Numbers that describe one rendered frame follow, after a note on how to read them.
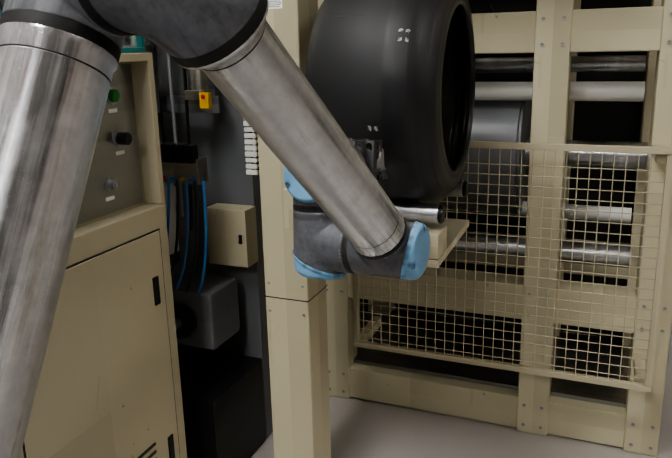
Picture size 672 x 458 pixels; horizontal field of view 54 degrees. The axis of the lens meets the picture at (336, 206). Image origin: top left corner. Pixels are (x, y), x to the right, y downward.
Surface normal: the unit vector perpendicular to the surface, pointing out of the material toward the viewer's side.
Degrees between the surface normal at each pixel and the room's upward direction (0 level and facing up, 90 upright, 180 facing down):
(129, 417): 90
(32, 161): 74
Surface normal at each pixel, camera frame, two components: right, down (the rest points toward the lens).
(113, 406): 0.93, 0.07
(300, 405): -0.37, 0.23
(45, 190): 0.72, 0.00
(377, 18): -0.32, -0.36
